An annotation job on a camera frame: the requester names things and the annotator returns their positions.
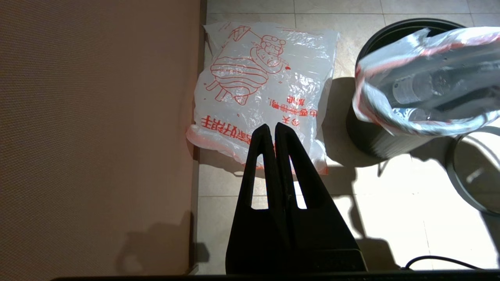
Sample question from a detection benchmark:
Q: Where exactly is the clear plastic bag red print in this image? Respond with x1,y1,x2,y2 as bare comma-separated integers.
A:
186,21,339,175

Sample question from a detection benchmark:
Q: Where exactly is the grey bin rim ring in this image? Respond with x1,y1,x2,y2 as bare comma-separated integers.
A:
445,126,500,216

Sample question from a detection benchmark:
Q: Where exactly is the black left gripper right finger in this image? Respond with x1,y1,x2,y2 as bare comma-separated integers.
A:
275,123,360,252

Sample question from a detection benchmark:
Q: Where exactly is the white plastic bag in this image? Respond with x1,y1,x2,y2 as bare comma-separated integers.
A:
353,27,500,137

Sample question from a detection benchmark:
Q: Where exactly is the clear plastic water bottle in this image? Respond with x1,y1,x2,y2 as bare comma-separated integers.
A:
392,74,434,105

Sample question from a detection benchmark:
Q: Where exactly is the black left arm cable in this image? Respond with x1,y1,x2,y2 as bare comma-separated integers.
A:
404,256,485,270

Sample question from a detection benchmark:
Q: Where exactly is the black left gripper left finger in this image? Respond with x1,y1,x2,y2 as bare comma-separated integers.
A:
226,124,293,252

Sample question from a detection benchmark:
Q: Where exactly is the black round trash bin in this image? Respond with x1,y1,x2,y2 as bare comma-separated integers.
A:
346,18,467,159

